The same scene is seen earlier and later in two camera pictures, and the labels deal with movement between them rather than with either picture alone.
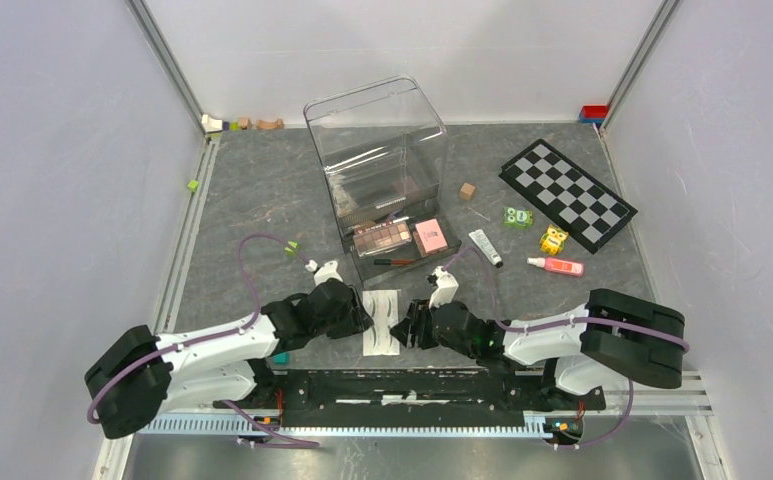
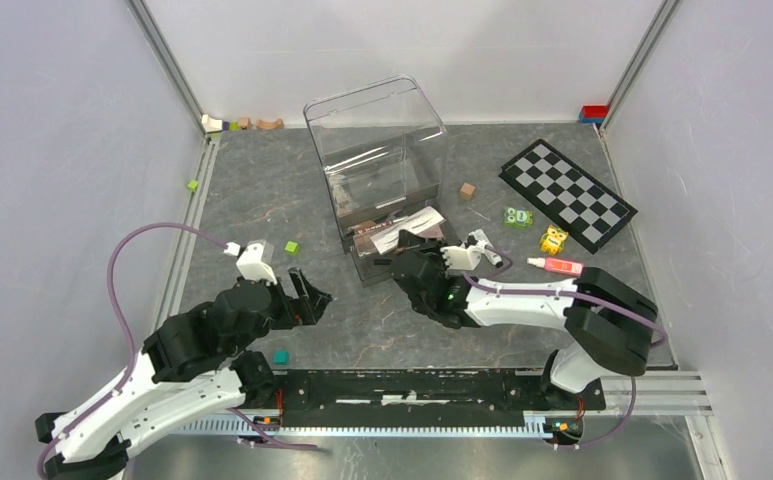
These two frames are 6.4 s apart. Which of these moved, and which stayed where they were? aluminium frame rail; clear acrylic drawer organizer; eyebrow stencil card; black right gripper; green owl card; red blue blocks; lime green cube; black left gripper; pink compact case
Moved: eyebrow stencil card; black right gripper; black left gripper
Stayed: lime green cube; pink compact case; green owl card; clear acrylic drawer organizer; red blue blocks; aluminium frame rail
